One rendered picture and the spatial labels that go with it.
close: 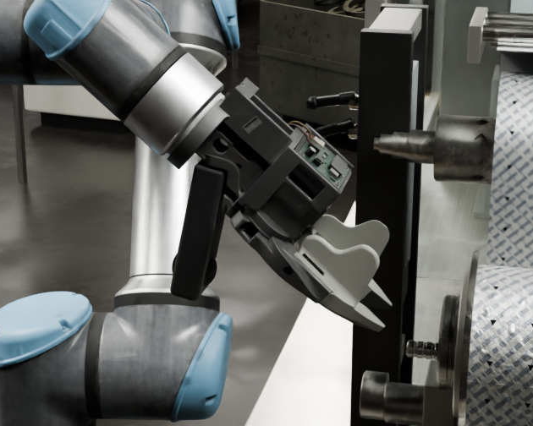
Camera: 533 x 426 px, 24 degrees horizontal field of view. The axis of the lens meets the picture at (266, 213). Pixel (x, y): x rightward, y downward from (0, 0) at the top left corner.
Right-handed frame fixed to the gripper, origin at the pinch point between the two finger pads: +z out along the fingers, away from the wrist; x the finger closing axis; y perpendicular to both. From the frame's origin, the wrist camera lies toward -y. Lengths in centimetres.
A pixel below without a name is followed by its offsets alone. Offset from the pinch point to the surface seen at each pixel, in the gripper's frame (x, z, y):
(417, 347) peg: 0.3, 4.9, 0.5
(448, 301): -1.1, 3.5, 5.8
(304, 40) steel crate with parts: 479, -24, -122
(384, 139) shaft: 23.7, -6.5, 4.4
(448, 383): -3.6, 7.6, 1.7
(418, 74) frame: 40.6, -7.2, 7.3
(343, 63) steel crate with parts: 464, -3, -114
